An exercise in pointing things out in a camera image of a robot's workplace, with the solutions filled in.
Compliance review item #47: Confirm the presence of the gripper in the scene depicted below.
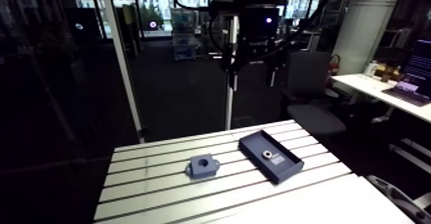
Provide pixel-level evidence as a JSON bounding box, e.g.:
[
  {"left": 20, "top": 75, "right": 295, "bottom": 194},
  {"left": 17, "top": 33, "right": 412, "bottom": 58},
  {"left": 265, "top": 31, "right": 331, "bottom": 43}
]
[{"left": 220, "top": 0, "right": 288, "bottom": 92}]

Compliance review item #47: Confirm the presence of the dark blue-grey housing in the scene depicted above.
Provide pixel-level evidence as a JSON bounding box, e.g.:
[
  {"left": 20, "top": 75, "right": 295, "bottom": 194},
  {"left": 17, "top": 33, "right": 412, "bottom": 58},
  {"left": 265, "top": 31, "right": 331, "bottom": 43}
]
[{"left": 185, "top": 153, "right": 221, "bottom": 179}]

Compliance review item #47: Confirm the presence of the black office chair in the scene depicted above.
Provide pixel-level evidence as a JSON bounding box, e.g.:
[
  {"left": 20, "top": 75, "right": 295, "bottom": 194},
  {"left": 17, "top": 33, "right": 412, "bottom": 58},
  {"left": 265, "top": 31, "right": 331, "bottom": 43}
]
[{"left": 280, "top": 51, "right": 348, "bottom": 136}]

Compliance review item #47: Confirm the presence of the red fire extinguisher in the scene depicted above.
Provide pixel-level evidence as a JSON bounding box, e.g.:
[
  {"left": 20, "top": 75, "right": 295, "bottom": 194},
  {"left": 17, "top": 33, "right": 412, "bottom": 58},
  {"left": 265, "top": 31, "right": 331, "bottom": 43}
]
[{"left": 328, "top": 54, "right": 342, "bottom": 77}]

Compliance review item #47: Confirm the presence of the dark blue-grey tray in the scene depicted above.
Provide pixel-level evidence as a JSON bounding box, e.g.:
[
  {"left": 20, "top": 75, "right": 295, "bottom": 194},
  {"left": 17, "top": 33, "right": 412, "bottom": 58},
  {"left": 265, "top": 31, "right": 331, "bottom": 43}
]
[{"left": 238, "top": 129, "right": 305, "bottom": 185}]

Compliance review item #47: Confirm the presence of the pale round column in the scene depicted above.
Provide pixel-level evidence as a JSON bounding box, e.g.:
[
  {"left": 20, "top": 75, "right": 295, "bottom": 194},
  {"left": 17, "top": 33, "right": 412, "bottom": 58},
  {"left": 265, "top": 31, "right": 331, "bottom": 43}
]
[{"left": 331, "top": 0, "right": 404, "bottom": 76}]

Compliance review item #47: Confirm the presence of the white desk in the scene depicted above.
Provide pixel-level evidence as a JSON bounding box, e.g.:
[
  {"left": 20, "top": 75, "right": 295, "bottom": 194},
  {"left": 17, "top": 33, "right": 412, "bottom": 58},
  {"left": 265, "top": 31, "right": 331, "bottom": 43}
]
[{"left": 331, "top": 73, "right": 431, "bottom": 124}]

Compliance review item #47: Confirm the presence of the open laptop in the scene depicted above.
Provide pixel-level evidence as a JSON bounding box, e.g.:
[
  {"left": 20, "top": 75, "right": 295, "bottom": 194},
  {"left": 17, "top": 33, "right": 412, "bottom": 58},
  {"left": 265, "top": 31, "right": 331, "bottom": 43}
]
[{"left": 382, "top": 39, "right": 431, "bottom": 107}]

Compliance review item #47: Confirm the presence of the pale holed strip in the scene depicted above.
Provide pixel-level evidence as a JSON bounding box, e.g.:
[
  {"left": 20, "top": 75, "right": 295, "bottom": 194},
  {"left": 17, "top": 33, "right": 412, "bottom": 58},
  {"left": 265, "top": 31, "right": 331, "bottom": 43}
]
[{"left": 366, "top": 174, "right": 431, "bottom": 224}]

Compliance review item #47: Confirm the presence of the white upright post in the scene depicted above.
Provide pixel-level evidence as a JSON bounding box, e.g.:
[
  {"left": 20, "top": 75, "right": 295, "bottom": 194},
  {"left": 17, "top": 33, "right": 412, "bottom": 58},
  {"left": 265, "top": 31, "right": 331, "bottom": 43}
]
[{"left": 224, "top": 14, "right": 241, "bottom": 131}]

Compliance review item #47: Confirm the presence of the white slanted frame post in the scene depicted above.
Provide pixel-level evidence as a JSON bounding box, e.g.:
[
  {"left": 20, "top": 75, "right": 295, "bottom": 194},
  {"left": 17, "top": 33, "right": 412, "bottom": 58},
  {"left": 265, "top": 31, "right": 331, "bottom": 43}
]
[{"left": 98, "top": 0, "right": 147, "bottom": 144}]

